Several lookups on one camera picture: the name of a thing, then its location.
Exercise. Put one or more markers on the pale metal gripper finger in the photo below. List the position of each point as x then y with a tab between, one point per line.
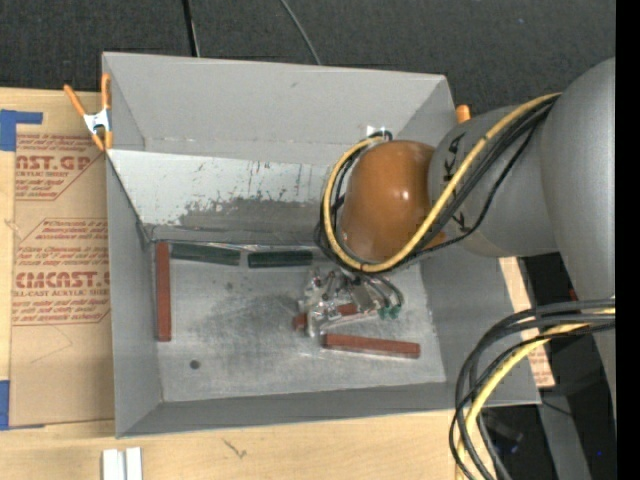
320	288
320	320

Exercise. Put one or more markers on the red-brown block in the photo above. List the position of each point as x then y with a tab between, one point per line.
372	346
163	293
299	322

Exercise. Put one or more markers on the dark green flat block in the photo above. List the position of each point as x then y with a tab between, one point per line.
280	259
205	255

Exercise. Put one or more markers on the grey metal bin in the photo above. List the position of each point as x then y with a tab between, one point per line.
250	318

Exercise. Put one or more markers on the brown cardboard board red print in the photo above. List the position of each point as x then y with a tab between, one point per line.
55	318

